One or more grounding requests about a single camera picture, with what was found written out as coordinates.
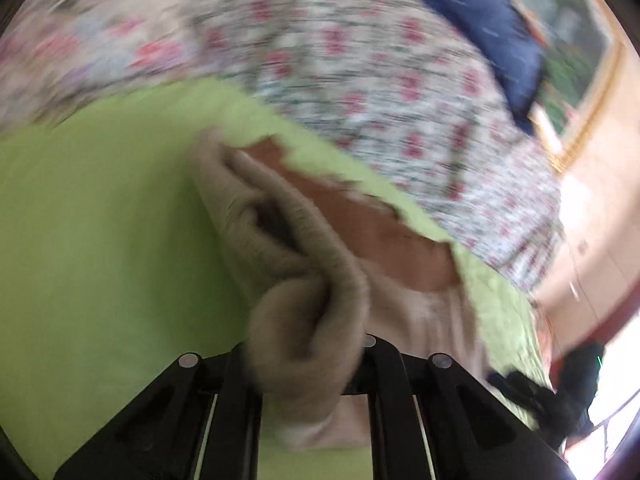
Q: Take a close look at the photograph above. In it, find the beige knit sweater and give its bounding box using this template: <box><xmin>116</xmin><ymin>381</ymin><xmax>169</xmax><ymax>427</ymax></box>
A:
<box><xmin>191</xmin><ymin>131</ymin><xmax>489</xmax><ymax>450</ymax></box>

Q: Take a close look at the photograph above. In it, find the lime green bed sheet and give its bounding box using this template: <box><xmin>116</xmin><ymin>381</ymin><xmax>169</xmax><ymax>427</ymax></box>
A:
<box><xmin>0</xmin><ymin>77</ymin><xmax>554</xmax><ymax>480</ymax></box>

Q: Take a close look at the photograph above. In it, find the rose floral quilt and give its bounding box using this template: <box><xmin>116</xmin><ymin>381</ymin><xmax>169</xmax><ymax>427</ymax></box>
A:
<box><xmin>1</xmin><ymin>0</ymin><xmax>561</xmax><ymax>292</ymax></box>

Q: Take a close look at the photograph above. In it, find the gold framed landscape painting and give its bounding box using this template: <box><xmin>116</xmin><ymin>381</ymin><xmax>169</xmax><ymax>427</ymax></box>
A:
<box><xmin>511</xmin><ymin>0</ymin><xmax>624</xmax><ymax>174</ymax></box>

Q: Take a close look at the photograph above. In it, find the dark blue pillow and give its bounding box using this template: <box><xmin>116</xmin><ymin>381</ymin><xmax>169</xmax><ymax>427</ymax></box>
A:
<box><xmin>421</xmin><ymin>0</ymin><xmax>544</xmax><ymax>136</ymax></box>

